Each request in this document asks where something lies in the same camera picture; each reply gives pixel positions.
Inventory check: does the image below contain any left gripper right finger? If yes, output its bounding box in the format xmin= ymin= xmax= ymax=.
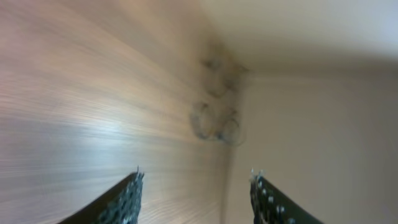
xmin=249 ymin=169 xmax=323 ymax=224

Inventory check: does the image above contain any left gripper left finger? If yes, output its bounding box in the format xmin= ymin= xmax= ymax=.
xmin=59 ymin=170 xmax=144 ymax=224

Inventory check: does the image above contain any black short USB cable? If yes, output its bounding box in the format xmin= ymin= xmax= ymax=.
xmin=189 ymin=101 xmax=242 ymax=146

